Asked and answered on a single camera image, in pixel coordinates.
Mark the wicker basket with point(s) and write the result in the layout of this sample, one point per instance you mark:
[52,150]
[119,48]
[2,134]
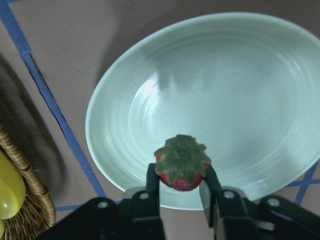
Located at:
[38,213]

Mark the light green plate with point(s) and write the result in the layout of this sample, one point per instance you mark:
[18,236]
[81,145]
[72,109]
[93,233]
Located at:
[245,85]

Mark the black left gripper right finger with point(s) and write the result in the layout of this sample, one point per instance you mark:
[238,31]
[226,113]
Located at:
[226,210]

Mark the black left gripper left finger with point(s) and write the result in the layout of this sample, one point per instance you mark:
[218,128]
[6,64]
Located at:
[139,210]

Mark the yellow banana bunch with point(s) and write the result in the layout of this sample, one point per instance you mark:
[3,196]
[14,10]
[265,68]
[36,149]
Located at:
[12,190]

